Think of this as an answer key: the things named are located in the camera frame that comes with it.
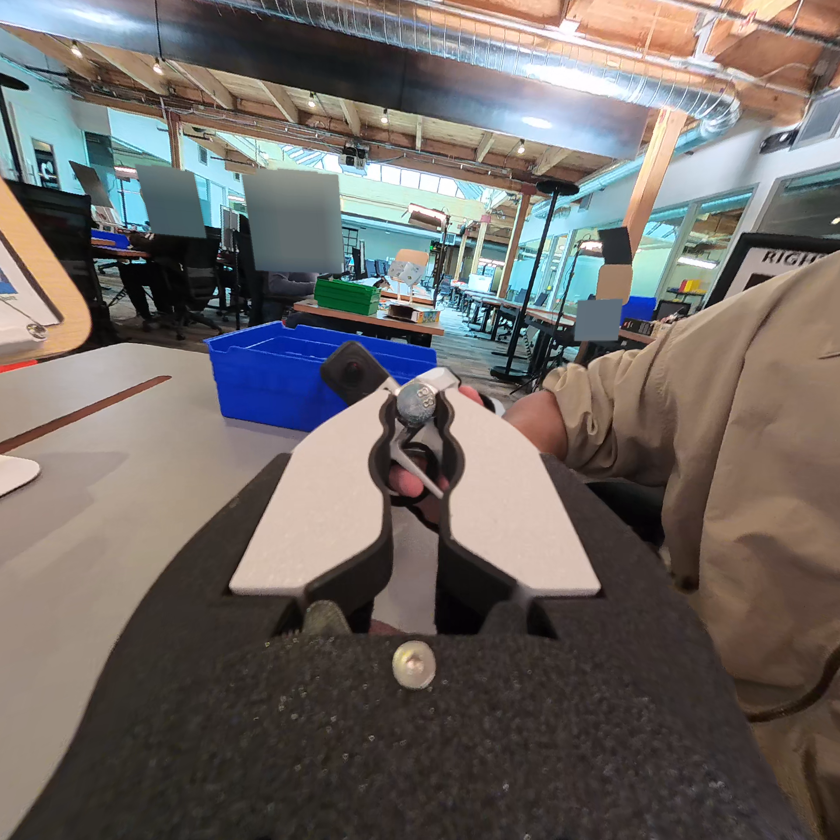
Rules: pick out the black floor lamp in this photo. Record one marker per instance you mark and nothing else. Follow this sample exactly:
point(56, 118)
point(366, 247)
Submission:
point(557, 188)

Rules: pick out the small background instruction board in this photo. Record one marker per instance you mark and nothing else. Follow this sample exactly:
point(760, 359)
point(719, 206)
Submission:
point(410, 269)

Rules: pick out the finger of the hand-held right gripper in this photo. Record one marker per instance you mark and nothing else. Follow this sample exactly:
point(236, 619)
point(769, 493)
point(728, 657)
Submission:
point(433, 378)
point(418, 469)

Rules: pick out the wooden side table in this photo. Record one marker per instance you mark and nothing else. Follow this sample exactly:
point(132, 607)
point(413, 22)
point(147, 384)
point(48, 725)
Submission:
point(361, 315)

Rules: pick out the instruction board on white stand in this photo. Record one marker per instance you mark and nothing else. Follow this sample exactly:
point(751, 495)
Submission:
point(26, 302)

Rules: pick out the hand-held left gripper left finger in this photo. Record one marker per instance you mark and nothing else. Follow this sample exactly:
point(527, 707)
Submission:
point(315, 525)

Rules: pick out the person's right hand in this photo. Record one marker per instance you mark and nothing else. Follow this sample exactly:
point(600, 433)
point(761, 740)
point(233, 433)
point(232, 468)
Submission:
point(420, 479)

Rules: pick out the green crate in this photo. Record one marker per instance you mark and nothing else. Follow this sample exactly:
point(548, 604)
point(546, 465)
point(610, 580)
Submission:
point(348, 295)

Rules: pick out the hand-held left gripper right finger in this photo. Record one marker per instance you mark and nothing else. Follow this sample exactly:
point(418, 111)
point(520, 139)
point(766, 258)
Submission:
point(519, 525)

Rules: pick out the black mesh office chair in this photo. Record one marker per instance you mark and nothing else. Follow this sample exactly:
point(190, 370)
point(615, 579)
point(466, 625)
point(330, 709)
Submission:
point(66, 256)

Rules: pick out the printed tag sign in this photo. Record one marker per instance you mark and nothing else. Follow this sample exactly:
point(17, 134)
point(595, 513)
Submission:
point(775, 263)

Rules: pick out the blue bin with black divider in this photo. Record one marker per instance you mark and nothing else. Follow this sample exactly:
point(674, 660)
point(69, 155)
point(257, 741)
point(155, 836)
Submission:
point(282, 381)

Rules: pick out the steel hex bolt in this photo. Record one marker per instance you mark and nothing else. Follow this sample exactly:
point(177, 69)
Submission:
point(416, 403)

